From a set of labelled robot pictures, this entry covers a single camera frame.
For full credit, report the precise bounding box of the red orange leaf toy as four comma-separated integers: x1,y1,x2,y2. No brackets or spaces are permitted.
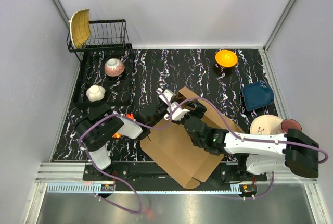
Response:
126,113,135,119

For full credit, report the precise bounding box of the brown cardboard box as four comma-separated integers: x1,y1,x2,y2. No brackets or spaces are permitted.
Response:
139,86,245,190

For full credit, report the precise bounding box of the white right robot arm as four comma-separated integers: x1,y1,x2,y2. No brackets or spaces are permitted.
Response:
182,104,319,181

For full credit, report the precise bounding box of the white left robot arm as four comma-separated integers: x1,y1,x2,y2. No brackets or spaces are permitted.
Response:
75,102,168,180

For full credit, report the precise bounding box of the right controller box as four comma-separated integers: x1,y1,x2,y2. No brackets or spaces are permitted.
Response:
240,184,257,195

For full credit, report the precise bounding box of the controller box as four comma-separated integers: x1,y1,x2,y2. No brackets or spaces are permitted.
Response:
100,183,114,193
240,184,257,195

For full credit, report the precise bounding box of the left controller box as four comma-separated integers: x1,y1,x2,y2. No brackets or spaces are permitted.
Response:
100,183,114,193

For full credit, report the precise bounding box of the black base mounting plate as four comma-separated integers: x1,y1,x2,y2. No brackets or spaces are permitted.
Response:
82,160,268,192

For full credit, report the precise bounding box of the yellow red flower toy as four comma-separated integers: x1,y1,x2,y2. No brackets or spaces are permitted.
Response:
112,133,123,139

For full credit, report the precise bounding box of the cream floral plate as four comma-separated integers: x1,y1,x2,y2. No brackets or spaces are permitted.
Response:
250,115,283,135

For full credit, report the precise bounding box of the white flower-shaped bowl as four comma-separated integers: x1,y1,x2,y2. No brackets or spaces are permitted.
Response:
86,85,106,102

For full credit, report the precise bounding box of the red patterned bowl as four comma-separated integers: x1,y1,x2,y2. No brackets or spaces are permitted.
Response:
104,58,125,77

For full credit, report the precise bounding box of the dark blue bowl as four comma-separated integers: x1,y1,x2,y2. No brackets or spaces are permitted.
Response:
242,81,274,111

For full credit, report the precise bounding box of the black marble pattern mat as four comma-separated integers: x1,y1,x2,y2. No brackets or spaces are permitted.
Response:
52,48,279,161

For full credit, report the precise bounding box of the pink glass cup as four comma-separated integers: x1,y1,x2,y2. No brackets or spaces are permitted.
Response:
271,119,302,135

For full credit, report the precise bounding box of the orange bowl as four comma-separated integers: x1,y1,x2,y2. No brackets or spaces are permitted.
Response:
215,49,238,68

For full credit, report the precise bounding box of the yellow woven plate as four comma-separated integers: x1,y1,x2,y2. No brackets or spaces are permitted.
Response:
69,9,91,49

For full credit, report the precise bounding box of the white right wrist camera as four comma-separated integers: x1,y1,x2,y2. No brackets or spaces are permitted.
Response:
171,102,190,121

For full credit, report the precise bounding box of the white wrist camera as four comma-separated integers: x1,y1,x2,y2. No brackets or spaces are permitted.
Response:
171,102,190,121
157,88,176,104

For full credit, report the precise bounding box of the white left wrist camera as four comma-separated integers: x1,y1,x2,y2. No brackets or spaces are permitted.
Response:
157,88,176,104

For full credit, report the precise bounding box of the black wire dish rack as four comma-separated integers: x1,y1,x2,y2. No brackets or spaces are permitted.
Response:
67,19,135,108

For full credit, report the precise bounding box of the aluminium frame rail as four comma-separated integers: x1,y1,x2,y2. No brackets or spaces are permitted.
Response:
35,162,317,184

